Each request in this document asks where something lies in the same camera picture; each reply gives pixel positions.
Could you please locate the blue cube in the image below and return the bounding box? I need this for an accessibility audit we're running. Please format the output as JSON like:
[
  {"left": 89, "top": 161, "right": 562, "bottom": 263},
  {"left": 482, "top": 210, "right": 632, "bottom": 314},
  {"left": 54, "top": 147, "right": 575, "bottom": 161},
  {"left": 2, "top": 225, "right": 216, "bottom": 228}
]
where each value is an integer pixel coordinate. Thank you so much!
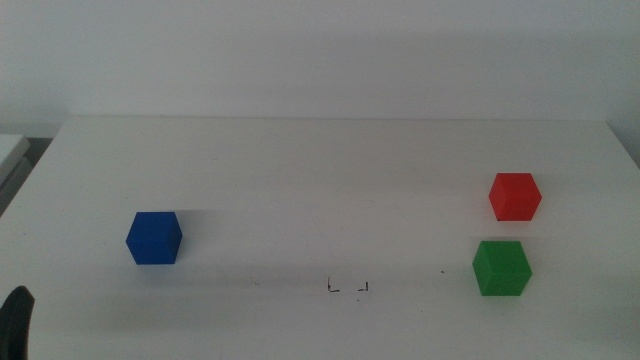
[{"left": 124, "top": 211, "right": 184, "bottom": 266}]

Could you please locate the green cube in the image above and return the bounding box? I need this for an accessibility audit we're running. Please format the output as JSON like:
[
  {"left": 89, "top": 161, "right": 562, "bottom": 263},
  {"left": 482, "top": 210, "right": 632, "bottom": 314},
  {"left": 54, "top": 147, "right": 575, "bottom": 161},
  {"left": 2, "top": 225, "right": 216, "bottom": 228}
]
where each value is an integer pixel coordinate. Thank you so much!
[{"left": 471, "top": 240, "right": 534, "bottom": 297}]

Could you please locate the red cube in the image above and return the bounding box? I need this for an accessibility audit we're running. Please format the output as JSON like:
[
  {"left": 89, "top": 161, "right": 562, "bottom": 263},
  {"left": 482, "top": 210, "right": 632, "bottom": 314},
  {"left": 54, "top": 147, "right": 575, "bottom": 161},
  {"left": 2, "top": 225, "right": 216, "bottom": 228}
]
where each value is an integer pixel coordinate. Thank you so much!
[{"left": 488, "top": 172, "right": 544, "bottom": 222}]

